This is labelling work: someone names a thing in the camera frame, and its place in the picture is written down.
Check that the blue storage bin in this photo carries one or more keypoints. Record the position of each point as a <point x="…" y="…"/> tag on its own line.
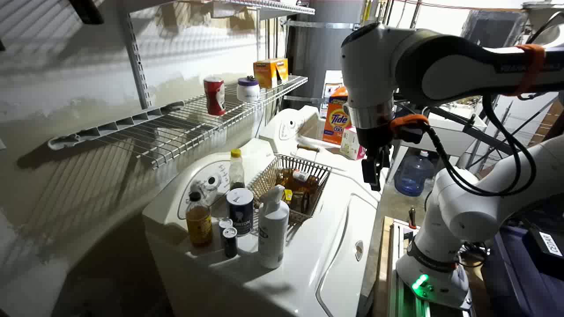
<point x="516" y="288"/>

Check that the amber jar on shelf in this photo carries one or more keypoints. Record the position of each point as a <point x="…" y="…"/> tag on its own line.
<point x="266" y="73"/>

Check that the amber bottle with black cap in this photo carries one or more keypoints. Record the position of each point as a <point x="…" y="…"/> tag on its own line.
<point x="199" y="226"/>

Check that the blue water jug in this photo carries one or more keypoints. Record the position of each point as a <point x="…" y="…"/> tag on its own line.
<point x="412" y="175"/>

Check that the white shelf upright rail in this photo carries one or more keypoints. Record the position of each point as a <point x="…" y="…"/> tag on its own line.
<point x="135" y="64"/>

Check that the wooden platform board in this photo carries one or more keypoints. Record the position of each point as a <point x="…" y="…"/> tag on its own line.
<point x="384" y="270"/>

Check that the tall white plastic bottle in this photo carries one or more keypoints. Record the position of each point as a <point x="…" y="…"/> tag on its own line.
<point x="273" y="235"/>

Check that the small jar with white cap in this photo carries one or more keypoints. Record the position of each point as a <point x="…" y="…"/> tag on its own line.
<point x="224" y="223"/>

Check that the orange Tide detergent box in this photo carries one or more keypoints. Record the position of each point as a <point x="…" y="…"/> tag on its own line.
<point x="335" y="120"/>

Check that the red can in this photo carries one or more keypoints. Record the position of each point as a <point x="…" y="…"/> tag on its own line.
<point x="215" y="97"/>

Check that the white jar with purple lid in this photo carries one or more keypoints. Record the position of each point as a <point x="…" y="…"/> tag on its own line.
<point x="246" y="89"/>

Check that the white dryer machine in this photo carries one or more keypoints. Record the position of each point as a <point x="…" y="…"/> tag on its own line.
<point x="292" y="126"/>

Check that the white washing machine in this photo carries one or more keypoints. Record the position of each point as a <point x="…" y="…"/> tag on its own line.
<point x="328" y="258"/>

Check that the black box with white label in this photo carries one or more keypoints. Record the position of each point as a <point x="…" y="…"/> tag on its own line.
<point x="546" y="247"/>

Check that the dark background door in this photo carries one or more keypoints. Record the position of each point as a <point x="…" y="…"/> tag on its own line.
<point x="493" y="29"/>

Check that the brown bottle with white cap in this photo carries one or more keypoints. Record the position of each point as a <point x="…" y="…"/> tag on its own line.
<point x="301" y="178"/>

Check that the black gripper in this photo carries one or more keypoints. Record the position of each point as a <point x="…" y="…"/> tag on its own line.
<point x="375" y="142"/>

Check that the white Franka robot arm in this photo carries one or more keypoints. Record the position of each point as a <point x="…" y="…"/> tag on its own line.
<point x="446" y="64"/>

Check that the blue and white canister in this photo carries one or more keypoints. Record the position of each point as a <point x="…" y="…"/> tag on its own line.
<point x="239" y="208"/>

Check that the small dark bottle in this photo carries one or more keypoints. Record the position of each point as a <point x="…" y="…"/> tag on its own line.
<point x="229" y="244"/>

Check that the dark round jar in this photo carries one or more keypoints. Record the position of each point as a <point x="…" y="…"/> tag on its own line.
<point x="299" y="203"/>

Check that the clear bottle with yellow cap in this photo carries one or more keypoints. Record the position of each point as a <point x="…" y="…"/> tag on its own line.
<point x="236" y="173"/>

